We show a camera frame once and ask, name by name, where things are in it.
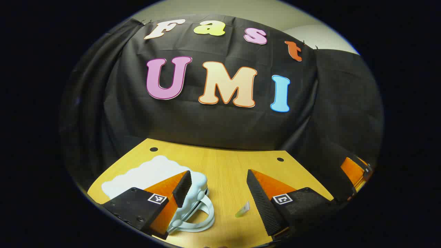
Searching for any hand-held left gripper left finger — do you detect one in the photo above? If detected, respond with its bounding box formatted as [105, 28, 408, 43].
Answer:
[100, 170, 193, 241]

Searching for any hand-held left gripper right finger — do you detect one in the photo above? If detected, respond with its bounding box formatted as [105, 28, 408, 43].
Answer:
[246, 169, 340, 238]

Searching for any slim translucent tube green cap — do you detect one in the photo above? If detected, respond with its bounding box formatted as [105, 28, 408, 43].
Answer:
[235, 201, 250, 218]

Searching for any light blue suitcase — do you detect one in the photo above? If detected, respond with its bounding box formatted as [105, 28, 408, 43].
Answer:
[101, 155, 215, 233]

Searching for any black backdrop cloth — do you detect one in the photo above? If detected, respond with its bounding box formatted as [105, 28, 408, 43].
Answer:
[59, 14, 384, 204]

